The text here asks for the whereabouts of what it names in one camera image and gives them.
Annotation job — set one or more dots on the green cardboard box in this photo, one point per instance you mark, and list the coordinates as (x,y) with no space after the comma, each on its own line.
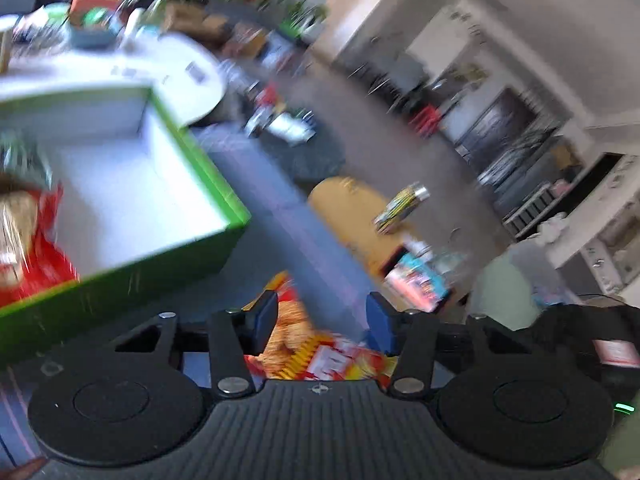
(144,210)

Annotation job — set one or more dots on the red yellow noodle snack bag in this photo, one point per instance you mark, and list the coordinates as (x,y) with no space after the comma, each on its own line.
(298,351)

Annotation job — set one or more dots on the yellow wooden stool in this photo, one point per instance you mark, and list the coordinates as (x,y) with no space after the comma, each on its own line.
(348,208)

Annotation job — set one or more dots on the dark round coffee table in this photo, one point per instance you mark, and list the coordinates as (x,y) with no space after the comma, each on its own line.
(321,157)

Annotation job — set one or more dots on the blue striped table cloth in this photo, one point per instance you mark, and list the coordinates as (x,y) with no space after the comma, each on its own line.
(284,234)

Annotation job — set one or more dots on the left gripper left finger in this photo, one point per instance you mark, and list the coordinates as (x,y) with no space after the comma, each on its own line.
(233,335)

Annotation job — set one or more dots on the blue plastic basket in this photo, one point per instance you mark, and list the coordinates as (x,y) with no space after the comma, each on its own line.
(95,29)

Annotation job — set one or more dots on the red beige cracker bag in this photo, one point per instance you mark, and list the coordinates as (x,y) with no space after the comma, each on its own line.
(31,262)

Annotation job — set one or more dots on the white round table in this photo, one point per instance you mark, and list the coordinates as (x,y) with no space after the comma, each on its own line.
(184,74)

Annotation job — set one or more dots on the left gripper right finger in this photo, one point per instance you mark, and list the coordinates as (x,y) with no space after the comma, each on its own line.
(408,336)

